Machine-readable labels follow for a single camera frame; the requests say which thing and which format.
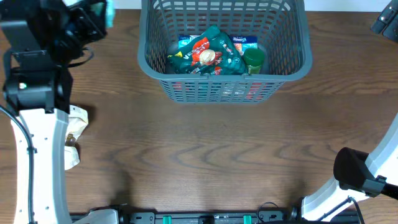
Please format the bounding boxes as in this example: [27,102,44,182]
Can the light teal small packet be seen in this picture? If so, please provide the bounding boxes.
[91,0,115,28]

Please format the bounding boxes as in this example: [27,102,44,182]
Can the beige paper pouch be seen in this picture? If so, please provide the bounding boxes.
[64,105,89,170]

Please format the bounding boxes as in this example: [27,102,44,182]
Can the green lid jar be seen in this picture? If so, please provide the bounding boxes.
[243,48,265,74]

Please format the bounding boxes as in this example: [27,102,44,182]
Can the blue tissue multipack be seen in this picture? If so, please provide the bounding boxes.
[178,35,258,56]

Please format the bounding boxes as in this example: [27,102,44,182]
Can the green snack bag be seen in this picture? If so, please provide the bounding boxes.
[168,26,247,76]

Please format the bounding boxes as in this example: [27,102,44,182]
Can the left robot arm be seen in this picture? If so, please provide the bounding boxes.
[1,0,119,223]

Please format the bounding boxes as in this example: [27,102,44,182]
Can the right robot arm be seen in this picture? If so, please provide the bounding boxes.
[300,118,397,223]

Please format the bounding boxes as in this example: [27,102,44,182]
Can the grey plastic lattice basket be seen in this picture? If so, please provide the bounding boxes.
[137,1,312,104]

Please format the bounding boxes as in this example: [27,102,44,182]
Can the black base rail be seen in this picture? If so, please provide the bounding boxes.
[119,210,307,224]

